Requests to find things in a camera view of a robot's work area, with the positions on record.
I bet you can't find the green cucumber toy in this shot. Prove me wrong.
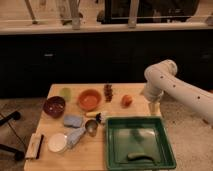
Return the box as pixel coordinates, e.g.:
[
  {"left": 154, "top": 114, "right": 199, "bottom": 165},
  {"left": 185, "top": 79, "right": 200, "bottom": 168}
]
[{"left": 127, "top": 153, "right": 153, "bottom": 161}]

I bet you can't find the black chair base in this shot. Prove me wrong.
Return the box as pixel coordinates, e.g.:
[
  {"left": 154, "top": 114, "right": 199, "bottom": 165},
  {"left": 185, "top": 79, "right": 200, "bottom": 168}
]
[{"left": 0, "top": 110, "right": 26, "bottom": 162}]

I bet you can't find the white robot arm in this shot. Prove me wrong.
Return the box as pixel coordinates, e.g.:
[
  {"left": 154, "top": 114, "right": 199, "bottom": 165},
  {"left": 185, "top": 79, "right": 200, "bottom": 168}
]
[{"left": 143, "top": 60, "right": 213, "bottom": 126}]

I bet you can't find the blue sponge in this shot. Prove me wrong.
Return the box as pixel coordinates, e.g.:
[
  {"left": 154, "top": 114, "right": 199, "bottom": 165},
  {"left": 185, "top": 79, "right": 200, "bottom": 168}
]
[{"left": 63, "top": 115, "right": 83, "bottom": 128}]

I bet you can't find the green plastic tray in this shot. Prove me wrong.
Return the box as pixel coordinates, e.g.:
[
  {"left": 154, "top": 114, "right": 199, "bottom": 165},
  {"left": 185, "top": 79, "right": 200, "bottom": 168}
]
[{"left": 105, "top": 117, "right": 176, "bottom": 171}]

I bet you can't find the white round dish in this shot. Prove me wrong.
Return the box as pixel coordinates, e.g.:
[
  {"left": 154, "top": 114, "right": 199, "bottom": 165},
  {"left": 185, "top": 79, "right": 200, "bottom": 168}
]
[{"left": 48, "top": 133, "right": 67, "bottom": 153}]

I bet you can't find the dark red bowl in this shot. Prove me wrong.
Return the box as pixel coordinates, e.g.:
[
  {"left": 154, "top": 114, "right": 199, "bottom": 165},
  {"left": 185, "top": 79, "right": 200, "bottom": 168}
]
[{"left": 43, "top": 96, "right": 66, "bottom": 118}]

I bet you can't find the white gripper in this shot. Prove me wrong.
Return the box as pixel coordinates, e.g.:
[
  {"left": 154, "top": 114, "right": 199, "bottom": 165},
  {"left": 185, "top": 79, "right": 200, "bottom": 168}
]
[{"left": 141, "top": 82, "right": 164, "bottom": 116}]

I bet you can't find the dark red grape bunch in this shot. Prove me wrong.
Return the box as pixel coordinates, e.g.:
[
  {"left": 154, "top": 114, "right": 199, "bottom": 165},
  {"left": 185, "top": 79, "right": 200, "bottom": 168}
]
[{"left": 104, "top": 84, "right": 113, "bottom": 102}]

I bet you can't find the orange bowl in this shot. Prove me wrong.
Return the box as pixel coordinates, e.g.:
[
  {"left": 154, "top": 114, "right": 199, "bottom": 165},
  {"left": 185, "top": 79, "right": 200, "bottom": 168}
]
[{"left": 77, "top": 89, "right": 102, "bottom": 111}]

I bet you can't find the grey blue cloth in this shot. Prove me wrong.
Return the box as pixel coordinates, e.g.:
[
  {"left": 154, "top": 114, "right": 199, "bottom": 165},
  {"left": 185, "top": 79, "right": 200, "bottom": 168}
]
[{"left": 67, "top": 127, "right": 86, "bottom": 149}]

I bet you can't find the red orange apple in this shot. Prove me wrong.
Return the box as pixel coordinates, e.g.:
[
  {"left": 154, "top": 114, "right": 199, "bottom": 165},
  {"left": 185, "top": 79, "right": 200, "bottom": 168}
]
[{"left": 121, "top": 95, "right": 133, "bottom": 107}]

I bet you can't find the small metal cup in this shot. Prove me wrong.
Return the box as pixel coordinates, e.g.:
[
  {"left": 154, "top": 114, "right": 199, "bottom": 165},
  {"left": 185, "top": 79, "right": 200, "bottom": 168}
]
[{"left": 85, "top": 119, "right": 98, "bottom": 137}]

